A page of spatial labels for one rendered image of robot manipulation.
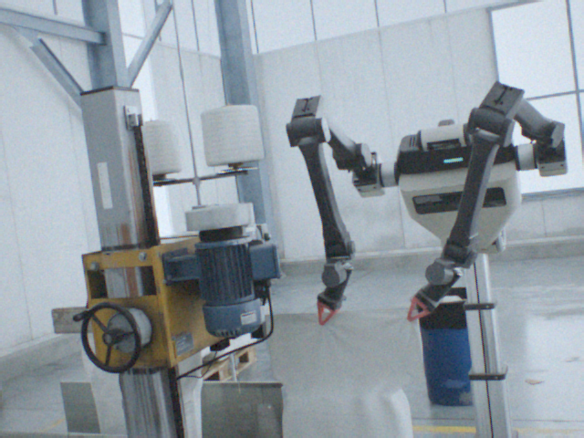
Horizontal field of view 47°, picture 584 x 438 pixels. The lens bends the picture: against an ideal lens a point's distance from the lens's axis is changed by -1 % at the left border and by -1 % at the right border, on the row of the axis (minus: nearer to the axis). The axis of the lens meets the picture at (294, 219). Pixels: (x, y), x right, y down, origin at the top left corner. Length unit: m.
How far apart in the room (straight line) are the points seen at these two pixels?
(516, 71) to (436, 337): 6.29
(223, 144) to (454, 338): 2.62
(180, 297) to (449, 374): 2.65
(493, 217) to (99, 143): 1.28
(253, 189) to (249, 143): 8.91
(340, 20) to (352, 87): 1.03
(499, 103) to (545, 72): 8.17
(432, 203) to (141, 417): 1.14
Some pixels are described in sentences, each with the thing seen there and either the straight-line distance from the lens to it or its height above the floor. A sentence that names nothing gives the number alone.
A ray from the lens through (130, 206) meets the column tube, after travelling 1.77.
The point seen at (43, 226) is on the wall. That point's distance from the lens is 7.25.
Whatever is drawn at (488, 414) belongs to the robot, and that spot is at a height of 0.54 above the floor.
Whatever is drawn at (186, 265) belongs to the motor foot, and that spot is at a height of 1.28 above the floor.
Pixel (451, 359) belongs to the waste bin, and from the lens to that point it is 4.19.
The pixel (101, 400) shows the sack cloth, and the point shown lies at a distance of 2.43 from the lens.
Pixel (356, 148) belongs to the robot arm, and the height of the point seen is 1.54.
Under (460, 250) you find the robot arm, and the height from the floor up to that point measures 1.22.
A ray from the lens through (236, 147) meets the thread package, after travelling 1.83.
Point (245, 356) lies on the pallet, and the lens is 5.75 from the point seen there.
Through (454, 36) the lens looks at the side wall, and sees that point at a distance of 10.13.
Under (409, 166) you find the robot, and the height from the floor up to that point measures 1.46.
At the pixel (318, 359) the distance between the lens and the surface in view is 2.11.
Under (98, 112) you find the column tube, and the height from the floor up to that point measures 1.70.
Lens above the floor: 1.45
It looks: 3 degrees down
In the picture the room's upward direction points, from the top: 7 degrees counter-clockwise
